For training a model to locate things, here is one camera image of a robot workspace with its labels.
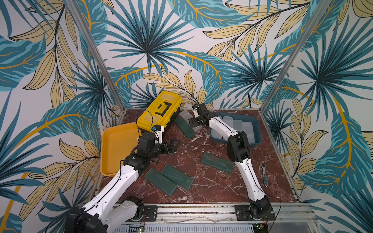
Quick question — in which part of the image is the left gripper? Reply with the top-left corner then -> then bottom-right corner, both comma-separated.
148,138 -> 180,159

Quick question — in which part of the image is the clear ribbed case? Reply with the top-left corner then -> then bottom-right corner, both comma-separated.
210,129 -> 223,140

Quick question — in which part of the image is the clear rectangular case front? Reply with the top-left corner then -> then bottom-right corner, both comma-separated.
233,119 -> 243,132

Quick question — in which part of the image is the clear case stack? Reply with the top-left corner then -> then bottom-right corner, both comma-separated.
242,122 -> 255,144

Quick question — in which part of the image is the green pencil case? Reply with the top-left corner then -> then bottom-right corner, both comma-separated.
201,153 -> 234,174
161,165 -> 194,190
174,117 -> 195,139
145,168 -> 177,196

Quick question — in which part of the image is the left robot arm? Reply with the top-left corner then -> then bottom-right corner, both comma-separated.
64,132 -> 180,233

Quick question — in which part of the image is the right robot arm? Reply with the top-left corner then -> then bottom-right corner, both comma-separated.
188,104 -> 276,220

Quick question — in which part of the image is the yellow black toolbox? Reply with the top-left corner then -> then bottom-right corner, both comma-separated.
137,91 -> 183,137

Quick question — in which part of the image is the teal plastic tray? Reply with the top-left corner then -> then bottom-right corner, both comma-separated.
209,112 -> 262,147

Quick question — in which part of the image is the yellow plastic tray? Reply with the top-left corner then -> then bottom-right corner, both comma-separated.
101,122 -> 141,177

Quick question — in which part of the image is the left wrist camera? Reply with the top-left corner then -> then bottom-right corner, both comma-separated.
151,125 -> 165,144

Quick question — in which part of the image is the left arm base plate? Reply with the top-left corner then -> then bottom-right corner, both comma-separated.
125,205 -> 158,223

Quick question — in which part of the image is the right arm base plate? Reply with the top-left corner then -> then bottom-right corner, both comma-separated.
234,204 -> 276,221

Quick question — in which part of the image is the aluminium front rail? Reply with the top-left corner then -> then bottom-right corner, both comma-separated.
156,203 -> 317,224

